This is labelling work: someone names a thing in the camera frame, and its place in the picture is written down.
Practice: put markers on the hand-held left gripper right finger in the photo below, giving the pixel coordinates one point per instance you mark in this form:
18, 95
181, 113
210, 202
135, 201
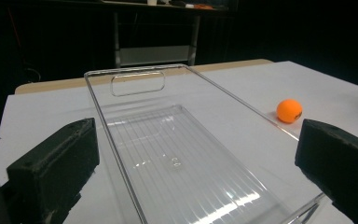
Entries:
338, 161

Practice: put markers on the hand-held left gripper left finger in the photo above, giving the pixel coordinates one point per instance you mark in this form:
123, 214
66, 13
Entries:
51, 168

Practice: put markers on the orange ping pong ball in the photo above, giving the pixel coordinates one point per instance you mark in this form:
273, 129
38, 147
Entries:
289, 110

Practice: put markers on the clear plastic tray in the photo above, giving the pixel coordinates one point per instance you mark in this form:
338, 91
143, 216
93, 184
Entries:
180, 149

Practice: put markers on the orange object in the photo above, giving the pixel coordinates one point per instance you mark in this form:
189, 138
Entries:
202, 6

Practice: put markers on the dark object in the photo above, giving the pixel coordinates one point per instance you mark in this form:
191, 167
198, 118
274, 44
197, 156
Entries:
178, 3

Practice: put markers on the metal frame table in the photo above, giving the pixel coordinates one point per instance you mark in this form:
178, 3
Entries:
155, 46

